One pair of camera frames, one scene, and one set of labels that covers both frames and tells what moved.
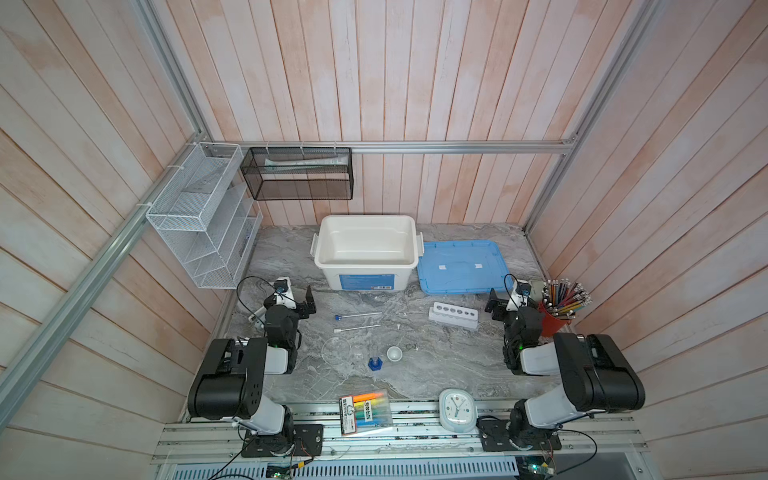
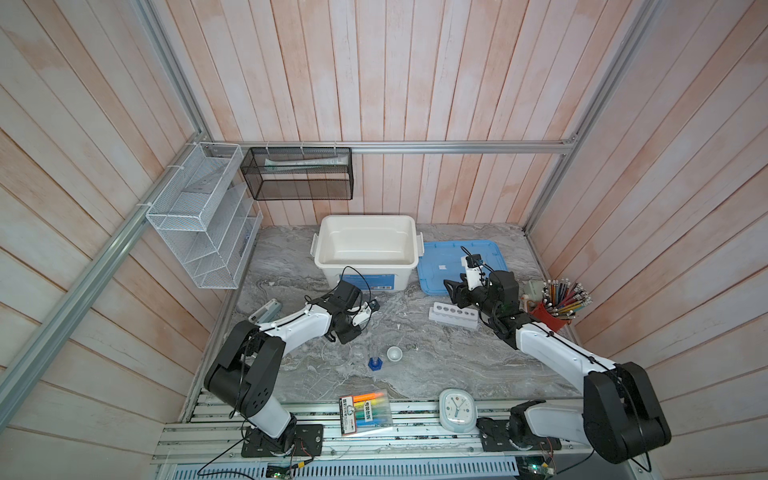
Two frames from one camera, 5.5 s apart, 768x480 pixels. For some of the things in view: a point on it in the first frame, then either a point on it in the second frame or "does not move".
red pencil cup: [550, 324] does not move
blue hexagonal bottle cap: [375, 364] does not move
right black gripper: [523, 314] to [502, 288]
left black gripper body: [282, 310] to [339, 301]
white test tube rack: [453, 315] does not move
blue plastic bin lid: [461, 267] does not move
